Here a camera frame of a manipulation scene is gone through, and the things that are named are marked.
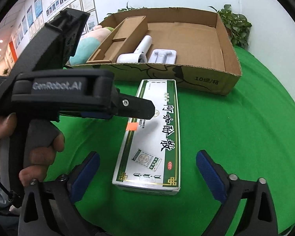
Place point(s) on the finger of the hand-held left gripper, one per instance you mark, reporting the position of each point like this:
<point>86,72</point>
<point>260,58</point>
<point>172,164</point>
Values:
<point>137,108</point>
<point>95,115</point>

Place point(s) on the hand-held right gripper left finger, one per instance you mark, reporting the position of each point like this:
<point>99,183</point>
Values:
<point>86,172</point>

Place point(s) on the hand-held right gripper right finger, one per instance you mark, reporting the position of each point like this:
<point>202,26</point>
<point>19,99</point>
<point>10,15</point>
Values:
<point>209,172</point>

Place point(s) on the white and green medicine box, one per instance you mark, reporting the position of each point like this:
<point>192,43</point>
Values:
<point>150,152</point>

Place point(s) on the white hair dryer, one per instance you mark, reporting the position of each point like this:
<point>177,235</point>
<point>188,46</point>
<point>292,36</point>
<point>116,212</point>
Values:
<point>130,57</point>

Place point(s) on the white folding stand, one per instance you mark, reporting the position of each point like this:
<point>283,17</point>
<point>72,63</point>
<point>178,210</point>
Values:
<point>162,54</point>

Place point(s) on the brown cardboard divider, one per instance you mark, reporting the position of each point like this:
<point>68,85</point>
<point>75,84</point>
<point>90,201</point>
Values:
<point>130,27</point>

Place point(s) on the brown cardboard box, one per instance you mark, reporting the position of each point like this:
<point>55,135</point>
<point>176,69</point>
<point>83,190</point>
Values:
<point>199,36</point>

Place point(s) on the person's left hand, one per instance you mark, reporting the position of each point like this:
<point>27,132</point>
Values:
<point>46,147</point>

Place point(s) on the pink and blue plush toy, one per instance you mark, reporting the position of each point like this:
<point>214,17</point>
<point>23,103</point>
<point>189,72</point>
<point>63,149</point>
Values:
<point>86,46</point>

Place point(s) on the green potted plant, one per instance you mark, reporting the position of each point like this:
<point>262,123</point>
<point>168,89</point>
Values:
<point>236,27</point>
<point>124,9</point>

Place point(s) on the wall of framed certificates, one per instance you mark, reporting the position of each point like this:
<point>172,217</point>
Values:
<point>51,2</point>

